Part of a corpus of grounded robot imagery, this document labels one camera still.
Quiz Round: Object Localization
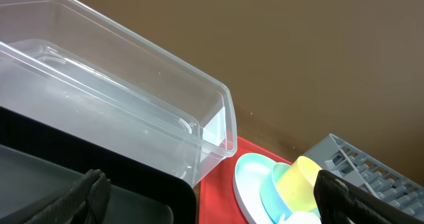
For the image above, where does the white napkin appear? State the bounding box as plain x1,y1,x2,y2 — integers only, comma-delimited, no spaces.
278,211,321,224

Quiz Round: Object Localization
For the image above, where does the light blue plate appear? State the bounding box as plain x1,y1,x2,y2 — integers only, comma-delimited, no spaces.
233,153,276,224

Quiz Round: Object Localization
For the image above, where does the yellow plastic cup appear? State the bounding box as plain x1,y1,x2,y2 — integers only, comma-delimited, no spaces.
276,156,322,212

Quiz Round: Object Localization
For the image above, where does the small teal bowl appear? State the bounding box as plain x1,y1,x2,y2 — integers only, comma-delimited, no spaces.
260,162,292,223

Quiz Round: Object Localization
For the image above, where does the clear plastic storage bin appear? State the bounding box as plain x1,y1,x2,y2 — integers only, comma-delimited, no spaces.
1,0,237,186

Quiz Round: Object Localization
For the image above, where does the black plastic tray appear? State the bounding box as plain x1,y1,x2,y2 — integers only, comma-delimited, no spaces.
1,108,197,223

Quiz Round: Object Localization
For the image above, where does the red serving tray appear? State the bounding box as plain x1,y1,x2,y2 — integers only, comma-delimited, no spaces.
198,137,291,224

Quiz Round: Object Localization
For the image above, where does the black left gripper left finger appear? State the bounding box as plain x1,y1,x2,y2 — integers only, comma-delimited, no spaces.
26,170,111,224

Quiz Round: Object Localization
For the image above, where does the grey dishwasher rack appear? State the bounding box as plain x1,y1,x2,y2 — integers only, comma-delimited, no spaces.
303,133,423,221

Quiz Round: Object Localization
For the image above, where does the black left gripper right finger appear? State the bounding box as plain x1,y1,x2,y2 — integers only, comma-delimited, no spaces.
313,170,423,224

